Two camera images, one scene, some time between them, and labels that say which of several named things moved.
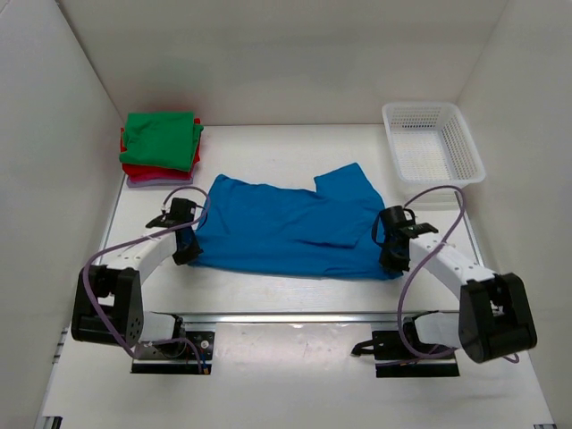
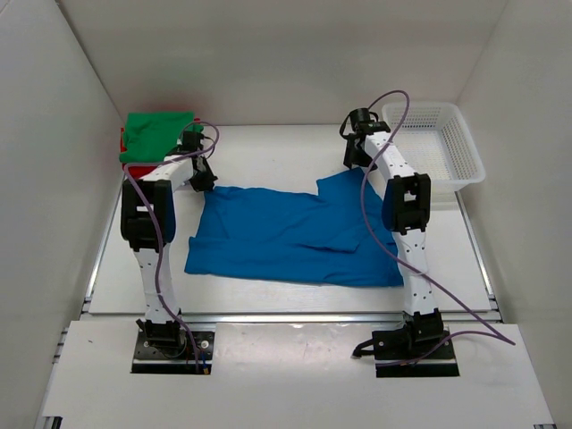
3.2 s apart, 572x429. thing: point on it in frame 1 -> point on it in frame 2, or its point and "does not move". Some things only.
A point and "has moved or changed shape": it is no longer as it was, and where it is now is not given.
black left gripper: [186, 257] -> [206, 184]
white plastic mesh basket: [432, 144] does not move
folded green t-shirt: [163, 139] does not move
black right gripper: [395, 267] -> [352, 160]
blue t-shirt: [332, 231] has moved or changed shape
